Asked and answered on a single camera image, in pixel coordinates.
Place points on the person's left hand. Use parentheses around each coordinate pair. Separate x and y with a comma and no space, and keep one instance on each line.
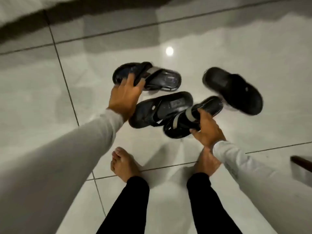
(123,98)

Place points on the person's right hand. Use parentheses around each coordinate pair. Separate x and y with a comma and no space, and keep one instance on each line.
(209,131)

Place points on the person's right thumb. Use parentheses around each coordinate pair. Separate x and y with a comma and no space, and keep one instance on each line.
(195,131)

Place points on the person's left thumb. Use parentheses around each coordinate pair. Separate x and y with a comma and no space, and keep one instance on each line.
(141,84)

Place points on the person's right forearm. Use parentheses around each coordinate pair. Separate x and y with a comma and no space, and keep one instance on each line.
(256,175)

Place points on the person's left forearm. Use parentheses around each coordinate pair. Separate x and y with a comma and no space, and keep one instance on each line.
(61,163)

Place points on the black flip-flop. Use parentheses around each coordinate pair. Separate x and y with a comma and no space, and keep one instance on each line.
(156,107)

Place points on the person's right foot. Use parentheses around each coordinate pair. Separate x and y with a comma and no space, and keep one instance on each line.
(207,160)

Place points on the person's foot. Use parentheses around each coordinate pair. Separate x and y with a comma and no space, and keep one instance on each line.
(124,165)
(207,160)

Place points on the black slide sandal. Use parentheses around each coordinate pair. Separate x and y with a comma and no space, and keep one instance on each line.
(234,91)

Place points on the person's right leg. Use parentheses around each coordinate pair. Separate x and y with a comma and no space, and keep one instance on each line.
(209,204)

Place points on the person's leg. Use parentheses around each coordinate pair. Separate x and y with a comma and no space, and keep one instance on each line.
(209,204)
(126,207)

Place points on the person's left foot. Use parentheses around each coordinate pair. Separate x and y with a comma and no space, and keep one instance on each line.
(124,165)

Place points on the person's left leg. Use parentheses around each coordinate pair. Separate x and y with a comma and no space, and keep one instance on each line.
(126,207)

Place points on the brown wooden furniture edge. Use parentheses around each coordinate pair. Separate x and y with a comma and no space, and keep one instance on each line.
(302,163)

